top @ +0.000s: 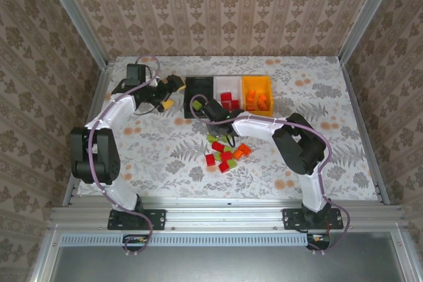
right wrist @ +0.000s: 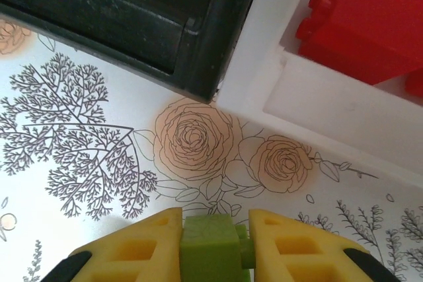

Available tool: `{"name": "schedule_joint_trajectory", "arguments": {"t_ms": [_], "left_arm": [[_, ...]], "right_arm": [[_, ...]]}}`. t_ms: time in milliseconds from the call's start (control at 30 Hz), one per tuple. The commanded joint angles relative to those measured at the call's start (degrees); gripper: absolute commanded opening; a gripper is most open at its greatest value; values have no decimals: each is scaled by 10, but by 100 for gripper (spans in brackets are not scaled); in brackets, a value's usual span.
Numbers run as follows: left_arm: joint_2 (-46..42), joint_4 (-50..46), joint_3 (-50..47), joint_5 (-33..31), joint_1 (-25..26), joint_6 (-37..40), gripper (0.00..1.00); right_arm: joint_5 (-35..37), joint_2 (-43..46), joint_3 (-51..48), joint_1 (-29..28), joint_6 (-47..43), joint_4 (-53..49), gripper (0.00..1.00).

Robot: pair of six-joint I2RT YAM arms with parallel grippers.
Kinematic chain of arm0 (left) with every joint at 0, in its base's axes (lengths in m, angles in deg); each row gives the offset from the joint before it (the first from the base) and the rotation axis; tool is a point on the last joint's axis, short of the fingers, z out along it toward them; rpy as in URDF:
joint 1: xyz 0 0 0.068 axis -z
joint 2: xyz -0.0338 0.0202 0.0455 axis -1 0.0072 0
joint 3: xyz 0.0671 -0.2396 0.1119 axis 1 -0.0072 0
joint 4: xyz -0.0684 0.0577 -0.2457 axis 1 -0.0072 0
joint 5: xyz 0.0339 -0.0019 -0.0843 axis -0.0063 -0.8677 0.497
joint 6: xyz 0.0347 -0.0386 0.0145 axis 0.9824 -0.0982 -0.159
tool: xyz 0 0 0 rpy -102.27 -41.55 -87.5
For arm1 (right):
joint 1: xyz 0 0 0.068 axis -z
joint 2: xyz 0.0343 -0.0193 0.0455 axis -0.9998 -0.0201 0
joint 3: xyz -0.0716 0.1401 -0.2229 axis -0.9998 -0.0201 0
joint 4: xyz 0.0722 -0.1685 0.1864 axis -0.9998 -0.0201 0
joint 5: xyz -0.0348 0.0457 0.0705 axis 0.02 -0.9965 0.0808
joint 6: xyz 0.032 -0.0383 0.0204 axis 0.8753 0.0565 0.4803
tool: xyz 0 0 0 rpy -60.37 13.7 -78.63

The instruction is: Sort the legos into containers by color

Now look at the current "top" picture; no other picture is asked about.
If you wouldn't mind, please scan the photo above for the white plastic bin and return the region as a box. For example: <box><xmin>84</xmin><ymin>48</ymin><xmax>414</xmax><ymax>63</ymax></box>
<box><xmin>213</xmin><ymin>75</ymin><xmax>245</xmax><ymax>114</ymax></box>

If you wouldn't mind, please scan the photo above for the floral tablecloth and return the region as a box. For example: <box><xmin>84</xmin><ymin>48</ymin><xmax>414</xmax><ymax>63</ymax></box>
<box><xmin>76</xmin><ymin>55</ymin><xmax>380</xmax><ymax>202</ymax></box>

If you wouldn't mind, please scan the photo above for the aluminium side rail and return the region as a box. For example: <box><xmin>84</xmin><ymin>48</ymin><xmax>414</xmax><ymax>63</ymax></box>
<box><xmin>61</xmin><ymin>59</ymin><xmax>116</xmax><ymax>207</ymax></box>
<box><xmin>339</xmin><ymin>59</ymin><xmax>391</xmax><ymax>206</ymax></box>

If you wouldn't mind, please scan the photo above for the aluminium frame post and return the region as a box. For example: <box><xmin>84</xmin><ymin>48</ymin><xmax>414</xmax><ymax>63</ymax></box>
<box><xmin>38</xmin><ymin>0</ymin><xmax>110</xmax><ymax>69</ymax></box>
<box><xmin>337</xmin><ymin>0</ymin><xmax>403</xmax><ymax>67</ymax></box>

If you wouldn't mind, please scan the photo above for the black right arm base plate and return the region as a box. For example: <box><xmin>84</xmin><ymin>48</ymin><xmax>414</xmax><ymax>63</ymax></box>
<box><xmin>282</xmin><ymin>207</ymin><xmax>344</xmax><ymax>231</ymax></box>

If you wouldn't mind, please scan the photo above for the thin black left gripper cable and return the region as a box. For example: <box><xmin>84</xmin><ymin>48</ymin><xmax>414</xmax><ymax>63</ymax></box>
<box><xmin>134</xmin><ymin>103</ymin><xmax>161</xmax><ymax>116</ymax></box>

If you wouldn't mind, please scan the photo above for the black plastic bin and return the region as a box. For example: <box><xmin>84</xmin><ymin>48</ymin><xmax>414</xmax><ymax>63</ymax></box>
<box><xmin>183</xmin><ymin>76</ymin><xmax>216</xmax><ymax>120</ymax></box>

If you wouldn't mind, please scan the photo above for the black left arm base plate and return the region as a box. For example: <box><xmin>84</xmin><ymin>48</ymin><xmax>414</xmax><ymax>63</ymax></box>
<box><xmin>107</xmin><ymin>208</ymin><xmax>167</xmax><ymax>231</ymax></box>

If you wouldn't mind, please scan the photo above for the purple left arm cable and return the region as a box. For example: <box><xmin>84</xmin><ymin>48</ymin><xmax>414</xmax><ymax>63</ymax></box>
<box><xmin>87</xmin><ymin>56</ymin><xmax>162</xmax><ymax>258</ymax></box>

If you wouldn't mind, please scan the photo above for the aluminium lower frame rail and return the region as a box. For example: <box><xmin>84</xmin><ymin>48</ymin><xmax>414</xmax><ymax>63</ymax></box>
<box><xmin>391</xmin><ymin>230</ymin><xmax>423</xmax><ymax>282</ymax></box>
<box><xmin>28</xmin><ymin>225</ymin><xmax>63</xmax><ymax>282</ymax></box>

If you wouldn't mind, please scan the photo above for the grey slotted cable duct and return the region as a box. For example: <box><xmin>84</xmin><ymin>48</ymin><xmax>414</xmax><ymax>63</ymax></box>
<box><xmin>60</xmin><ymin>232</ymin><xmax>310</xmax><ymax>247</ymax></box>

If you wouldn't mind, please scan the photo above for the orange plastic bin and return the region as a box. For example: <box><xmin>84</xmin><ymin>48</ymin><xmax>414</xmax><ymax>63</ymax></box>
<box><xmin>241</xmin><ymin>75</ymin><xmax>275</xmax><ymax>118</ymax></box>

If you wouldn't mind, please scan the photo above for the aluminium mounting beam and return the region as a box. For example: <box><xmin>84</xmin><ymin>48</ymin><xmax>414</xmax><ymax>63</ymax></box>
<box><xmin>48</xmin><ymin>195</ymin><xmax>408</xmax><ymax>232</ymax></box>

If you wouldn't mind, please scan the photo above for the grey metal panel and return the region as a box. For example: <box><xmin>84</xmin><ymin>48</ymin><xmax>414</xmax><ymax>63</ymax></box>
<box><xmin>49</xmin><ymin>231</ymin><xmax>408</xmax><ymax>282</ymax></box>

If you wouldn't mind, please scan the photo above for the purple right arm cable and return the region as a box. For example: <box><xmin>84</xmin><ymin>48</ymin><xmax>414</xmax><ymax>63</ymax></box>
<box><xmin>189</xmin><ymin>95</ymin><xmax>351</xmax><ymax>256</ymax></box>

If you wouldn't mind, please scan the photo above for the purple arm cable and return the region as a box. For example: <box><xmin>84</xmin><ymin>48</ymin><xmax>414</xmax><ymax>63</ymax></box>
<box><xmin>87</xmin><ymin>56</ymin><xmax>162</xmax><ymax>258</ymax></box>
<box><xmin>189</xmin><ymin>95</ymin><xmax>351</xmax><ymax>256</ymax></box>

